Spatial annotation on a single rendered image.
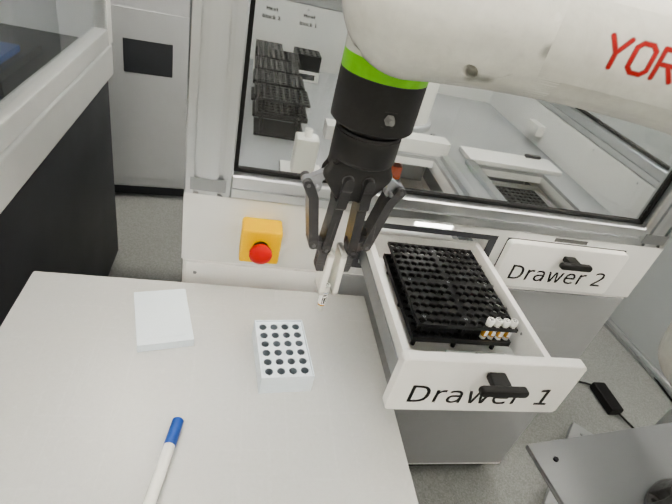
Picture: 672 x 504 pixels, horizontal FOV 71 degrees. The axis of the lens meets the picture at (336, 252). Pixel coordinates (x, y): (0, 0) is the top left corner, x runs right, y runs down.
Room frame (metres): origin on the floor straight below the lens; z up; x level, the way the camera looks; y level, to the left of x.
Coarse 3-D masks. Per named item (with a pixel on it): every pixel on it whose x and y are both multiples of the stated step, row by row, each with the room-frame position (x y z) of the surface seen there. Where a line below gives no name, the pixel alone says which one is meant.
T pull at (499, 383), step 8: (488, 376) 0.49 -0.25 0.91; (496, 376) 0.49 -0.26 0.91; (504, 376) 0.49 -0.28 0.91; (496, 384) 0.47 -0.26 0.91; (504, 384) 0.47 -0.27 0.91; (480, 392) 0.45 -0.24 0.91; (488, 392) 0.45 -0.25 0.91; (496, 392) 0.46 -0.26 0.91; (504, 392) 0.46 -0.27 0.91; (512, 392) 0.46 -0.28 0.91; (520, 392) 0.47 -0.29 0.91; (528, 392) 0.47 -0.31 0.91
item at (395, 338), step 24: (384, 240) 0.81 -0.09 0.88; (408, 240) 0.83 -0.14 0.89; (432, 240) 0.84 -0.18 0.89; (456, 240) 0.86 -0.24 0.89; (384, 264) 0.79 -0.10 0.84; (480, 264) 0.82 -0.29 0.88; (384, 288) 0.64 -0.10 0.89; (504, 288) 0.73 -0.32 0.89; (384, 312) 0.60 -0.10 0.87; (384, 336) 0.57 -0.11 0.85; (408, 336) 0.60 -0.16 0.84; (528, 336) 0.62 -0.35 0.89
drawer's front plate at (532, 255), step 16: (512, 240) 0.86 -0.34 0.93; (528, 240) 0.88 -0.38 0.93; (512, 256) 0.85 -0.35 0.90; (528, 256) 0.86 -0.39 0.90; (544, 256) 0.87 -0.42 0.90; (560, 256) 0.88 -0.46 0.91; (576, 256) 0.89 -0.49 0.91; (592, 256) 0.91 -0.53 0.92; (608, 256) 0.92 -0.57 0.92; (624, 256) 0.93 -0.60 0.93; (512, 272) 0.86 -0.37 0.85; (560, 272) 0.89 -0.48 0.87; (576, 272) 0.90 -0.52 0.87; (592, 272) 0.91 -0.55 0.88; (608, 272) 0.92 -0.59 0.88; (544, 288) 0.89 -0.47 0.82; (560, 288) 0.90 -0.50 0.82; (576, 288) 0.91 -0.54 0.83; (592, 288) 0.92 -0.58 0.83
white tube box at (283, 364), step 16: (256, 320) 0.58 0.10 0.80; (272, 320) 0.59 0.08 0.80; (288, 320) 0.60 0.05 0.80; (256, 336) 0.55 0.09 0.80; (272, 336) 0.57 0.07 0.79; (288, 336) 0.58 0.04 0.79; (304, 336) 0.58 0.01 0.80; (256, 352) 0.53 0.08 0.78; (272, 352) 0.53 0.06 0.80; (288, 352) 0.54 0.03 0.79; (304, 352) 0.55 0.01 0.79; (256, 368) 0.51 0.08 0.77; (272, 368) 0.50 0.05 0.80; (288, 368) 0.50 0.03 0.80; (304, 368) 0.51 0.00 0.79; (272, 384) 0.48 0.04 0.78; (288, 384) 0.49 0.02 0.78; (304, 384) 0.50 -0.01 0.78
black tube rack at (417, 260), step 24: (408, 264) 0.73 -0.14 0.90; (432, 264) 0.74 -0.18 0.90; (456, 264) 0.76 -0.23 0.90; (408, 288) 0.65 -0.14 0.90; (432, 288) 0.67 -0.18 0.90; (456, 288) 0.69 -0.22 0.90; (480, 288) 0.71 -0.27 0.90; (408, 312) 0.62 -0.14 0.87; (432, 312) 0.61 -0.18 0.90; (456, 312) 0.62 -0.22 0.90; (480, 312) 0.63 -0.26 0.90; (504, 312) 0.66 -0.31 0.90; (432, 336) 0.58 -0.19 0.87; (456, 336) 0.60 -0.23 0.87
